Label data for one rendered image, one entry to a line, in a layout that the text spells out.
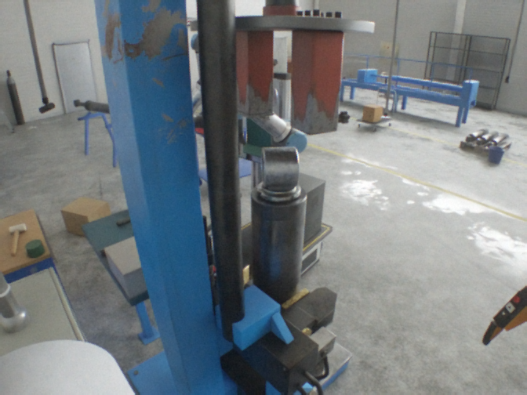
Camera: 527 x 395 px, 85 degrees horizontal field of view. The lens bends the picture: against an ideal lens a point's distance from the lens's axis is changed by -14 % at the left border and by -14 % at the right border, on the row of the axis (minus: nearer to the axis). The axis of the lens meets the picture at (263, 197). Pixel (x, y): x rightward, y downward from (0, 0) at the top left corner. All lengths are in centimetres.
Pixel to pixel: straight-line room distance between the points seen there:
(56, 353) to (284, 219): 88
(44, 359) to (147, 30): 64
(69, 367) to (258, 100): 104
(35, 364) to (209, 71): 62
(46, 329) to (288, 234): 86
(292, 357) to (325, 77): 88
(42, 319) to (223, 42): 67
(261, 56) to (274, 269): 82
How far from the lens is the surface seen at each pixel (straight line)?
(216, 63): 75
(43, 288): 80
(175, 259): 98
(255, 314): 116
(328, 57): 93
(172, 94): 82
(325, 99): 94
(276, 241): 125
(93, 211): 396
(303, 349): 120
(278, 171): 114
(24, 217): 271
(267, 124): 197
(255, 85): 125
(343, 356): 237
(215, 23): 75
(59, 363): 53
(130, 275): 141
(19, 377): 52
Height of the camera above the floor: 204
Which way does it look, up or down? 27 degrees down
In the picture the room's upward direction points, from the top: straight up
